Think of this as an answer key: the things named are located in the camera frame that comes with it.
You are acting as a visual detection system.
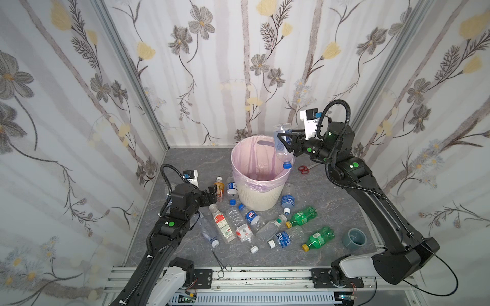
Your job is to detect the blue label bottle by bin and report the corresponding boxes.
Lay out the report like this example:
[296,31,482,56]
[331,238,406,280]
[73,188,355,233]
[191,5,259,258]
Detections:
[227,178,238,198]

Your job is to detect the clear ribbed water bottle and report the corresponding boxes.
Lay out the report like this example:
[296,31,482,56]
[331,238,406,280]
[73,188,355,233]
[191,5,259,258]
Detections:
[226,206,259,254]

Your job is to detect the metal forceps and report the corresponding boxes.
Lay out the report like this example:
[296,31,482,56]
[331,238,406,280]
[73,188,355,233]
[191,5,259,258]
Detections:
[211,249,232,279]

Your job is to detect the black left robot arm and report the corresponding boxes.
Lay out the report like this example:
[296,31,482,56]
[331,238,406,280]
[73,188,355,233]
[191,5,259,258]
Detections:
[111,164,218,305]

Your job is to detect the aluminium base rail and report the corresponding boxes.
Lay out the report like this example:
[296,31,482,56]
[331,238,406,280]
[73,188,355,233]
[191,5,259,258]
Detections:
[166,266,427,305]

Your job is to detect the clear bottle green cap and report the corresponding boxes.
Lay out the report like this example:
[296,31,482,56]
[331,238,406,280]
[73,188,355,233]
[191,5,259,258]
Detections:
[257,214,287,242]

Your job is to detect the orange tea bottle white cap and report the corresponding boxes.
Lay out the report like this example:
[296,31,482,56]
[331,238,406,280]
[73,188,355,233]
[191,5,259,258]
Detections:
[214,177,225,202]

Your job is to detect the pink bin liner bag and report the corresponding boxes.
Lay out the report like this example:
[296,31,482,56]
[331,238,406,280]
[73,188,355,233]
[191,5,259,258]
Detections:
[231,135,291,193]

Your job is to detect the green soda bottle upper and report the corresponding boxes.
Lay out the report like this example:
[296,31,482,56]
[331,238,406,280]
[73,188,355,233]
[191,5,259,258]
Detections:
[285,206,318,229]

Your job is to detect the cream plastic waste bin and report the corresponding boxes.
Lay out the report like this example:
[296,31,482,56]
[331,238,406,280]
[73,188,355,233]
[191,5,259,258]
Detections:
[230,134,295,212]

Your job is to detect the blue label bottle white cap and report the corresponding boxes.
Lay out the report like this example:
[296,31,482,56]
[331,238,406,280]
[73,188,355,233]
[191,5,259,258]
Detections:
[267,226,304,249]

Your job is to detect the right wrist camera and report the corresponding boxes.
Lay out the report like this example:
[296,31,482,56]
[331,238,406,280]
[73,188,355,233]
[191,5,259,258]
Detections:
[300,108,321,140]

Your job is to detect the Pepsi label bottle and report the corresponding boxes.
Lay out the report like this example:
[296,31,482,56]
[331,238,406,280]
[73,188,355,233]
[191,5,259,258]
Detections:
[238,203,265,231]

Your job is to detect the red handled scissors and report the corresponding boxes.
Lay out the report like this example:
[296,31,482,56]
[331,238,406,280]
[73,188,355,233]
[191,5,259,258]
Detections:
[298,163,322,175]

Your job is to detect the green soda bottle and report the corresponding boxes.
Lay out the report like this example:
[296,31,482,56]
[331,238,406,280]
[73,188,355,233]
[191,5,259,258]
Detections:
[285,206,318,229]
[301,226,335,252]

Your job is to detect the green soda bottle lower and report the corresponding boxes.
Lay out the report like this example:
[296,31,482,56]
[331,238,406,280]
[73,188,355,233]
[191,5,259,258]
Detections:
[301,226,335,252]

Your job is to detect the Pocari Sweat bottle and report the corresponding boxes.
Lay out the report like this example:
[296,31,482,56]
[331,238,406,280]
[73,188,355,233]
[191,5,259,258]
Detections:
[281,183,296,216]

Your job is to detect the clear bottle blue label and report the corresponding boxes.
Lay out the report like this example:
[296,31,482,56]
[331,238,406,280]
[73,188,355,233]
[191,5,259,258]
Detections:
[273,123,293,169]

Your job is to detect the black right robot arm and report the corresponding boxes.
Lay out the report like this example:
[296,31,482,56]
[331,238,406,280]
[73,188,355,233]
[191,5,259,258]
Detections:
[274,99,440,287]

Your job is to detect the red white label bottle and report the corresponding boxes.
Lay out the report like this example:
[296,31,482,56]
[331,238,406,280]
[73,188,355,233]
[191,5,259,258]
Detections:
[209,204,236,242]

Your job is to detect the small clear bottle left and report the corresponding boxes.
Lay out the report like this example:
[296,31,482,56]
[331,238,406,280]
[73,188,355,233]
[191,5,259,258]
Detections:
[197,213,220,249]

